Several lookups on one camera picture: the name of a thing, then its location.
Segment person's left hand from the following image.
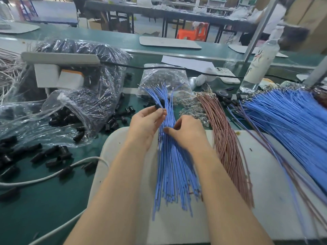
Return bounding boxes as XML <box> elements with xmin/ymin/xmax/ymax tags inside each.
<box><xmin>125</xmin><ymin>104</ymin><xmax>168</xmax><ymax>151</ymax></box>

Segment person's right hand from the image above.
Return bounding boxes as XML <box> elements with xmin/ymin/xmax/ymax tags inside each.
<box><xmin>163</xmin><ymin>115</ymin><xmax>213</xmax><ymax>157</ymax></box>

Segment pile of black plastic caps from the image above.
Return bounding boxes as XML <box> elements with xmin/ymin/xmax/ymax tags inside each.
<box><xmin>0</xmin><ymin>94</ymin><xmax>139</xmax><ymax>197</ymax></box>

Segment large blue wire pile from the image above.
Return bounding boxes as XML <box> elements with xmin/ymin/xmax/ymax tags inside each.
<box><xmin>235</xmin><ymin>86</ymin><xmax>327</xmax><ymax>194</ymax></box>

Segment large pile of blue wires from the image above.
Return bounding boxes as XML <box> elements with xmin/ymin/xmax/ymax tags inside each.
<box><xmin>230</xmin><ymin>107</ymin><xmax>327</xmax><ymax>228</ymax></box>

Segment person's right forearm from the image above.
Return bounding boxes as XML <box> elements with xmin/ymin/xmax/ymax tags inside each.
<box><xmin>194</xmin><ymin>148</ymin><xmax>274</xmax><ymax>245</ymax></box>

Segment person's left forearm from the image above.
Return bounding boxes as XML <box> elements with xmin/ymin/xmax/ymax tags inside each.
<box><xmin>64</xmin><ymin>143</ymin><xmax>156</xmax><ymax>245</ymax></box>

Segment small clear plastic bag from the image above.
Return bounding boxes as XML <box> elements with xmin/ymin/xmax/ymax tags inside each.
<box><xmin>139</xmin><ymin>64</ymin><xmax>194</xmax><ymax>102</ymax></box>

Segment black tape roll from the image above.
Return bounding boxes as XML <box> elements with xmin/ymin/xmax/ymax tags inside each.
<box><xmin>215</xmin><ymin>89</ymin><xmax>232</xmax><ymax>101</ymax></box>

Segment white computer mouse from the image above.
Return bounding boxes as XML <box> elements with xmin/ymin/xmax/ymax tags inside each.
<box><xmin>193</xmin><ymin>74</ymin><xmax>206</xmax><ymax>88</ymax></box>

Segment large clear plastic bag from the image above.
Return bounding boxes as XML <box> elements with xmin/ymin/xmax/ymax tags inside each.
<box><xmin>0</xmin><ymin>38</ymin><xmax>133</xmax><ymax>146</ymax></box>

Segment white flat device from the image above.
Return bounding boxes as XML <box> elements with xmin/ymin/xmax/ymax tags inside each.
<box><xmin>207</xmin><ymin>67</ymin><xmax>241</xmax><ymax>85</ymax></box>

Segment white paper sheet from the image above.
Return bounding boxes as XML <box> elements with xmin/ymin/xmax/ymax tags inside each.
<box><xmin>161</xmin><ymin>55</ymin><xmax>216</xmax><ymax>73</ymax></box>

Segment white flat tray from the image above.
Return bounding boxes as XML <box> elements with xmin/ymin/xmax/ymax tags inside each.
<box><xmin>0</xmin><ymin>21</ymin><xmax>41</xmax><ymax>34</ymax></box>
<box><xmin>139</xmin><ymin>36</ymin><xmax>202</xmax><ymax>50</ymax></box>
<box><xmin>227</xmin><ymin>44</ymin><xmax>288</xmax><ymax>58</ymax></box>

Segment white orange charger adapter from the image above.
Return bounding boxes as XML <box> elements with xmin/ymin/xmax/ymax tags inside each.
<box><xmin>56</xmin><ymin>69</ymin><xmax>85</xmax><ymax>90</ymax></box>

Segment orange plastic stool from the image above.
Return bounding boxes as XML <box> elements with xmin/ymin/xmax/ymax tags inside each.
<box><xmin>177</xmin><ymin>22</ymin><xmax>210</xmax><ymax>41</ymax></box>

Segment white spray bottle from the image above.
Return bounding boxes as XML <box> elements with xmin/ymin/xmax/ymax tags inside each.
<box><xmin>240</xmin><ymin>25</ymin><xmax>285</xmax><ymax>92</ymax></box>

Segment white power strip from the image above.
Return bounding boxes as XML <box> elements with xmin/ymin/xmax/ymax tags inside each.
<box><xmin>20</xmin><ymin>52</ymin><xmax>101</xmax><ymax>67</ymax></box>

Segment white work board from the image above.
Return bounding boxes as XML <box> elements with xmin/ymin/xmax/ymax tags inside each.
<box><xmin>88</xmin><ymin>126</ymin><xmax>327</xmax><ymax>245</ymax></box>

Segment blue table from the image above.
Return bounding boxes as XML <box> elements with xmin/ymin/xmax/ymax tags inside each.
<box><xmin>20</xmin><ymin>0</ymin><xmax>78</xmax><ymax>26</ymax></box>

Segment cardboard boxes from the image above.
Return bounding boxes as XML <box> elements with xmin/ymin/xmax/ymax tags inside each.
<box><xmin>283</xmin><ymin>0</ymin><xmax>327</xmax><ymax>54</ymax></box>

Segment black power cord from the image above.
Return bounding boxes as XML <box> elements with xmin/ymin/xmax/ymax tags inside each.
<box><xmin>99</xmin><ymin>60</ymin><xmax>241</xmax><ymax>80</ymax></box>

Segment white charging cable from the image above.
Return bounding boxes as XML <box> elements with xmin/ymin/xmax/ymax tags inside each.
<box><xmin>0</xmin><ymin>157</ymin><xmax>110</xmax><ymax>245</ymax></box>

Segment long black-frame table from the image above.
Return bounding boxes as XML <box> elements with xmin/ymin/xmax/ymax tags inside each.
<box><xmin>84</xmin><ymin>0</ymin><xmax>258</xmax><ymax>43</ymax></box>

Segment slanted metal frame post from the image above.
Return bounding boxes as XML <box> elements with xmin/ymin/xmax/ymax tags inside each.
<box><xmin>243</xmin><ymin>0</ymin><xmax>281</xmax><ymax>62</ymax></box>

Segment short metal frame post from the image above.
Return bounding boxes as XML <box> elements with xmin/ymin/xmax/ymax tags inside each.
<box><xmin>304</xmin><ymin>56</ymin><xmax>327</xmax><ymax>89</ymax></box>

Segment bundle of stripped brown wires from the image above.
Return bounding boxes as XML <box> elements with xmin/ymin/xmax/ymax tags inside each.
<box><xmin>0</xmin><ymin>48</ymin><xmax>24</xmax><ymax>102</ymax></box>

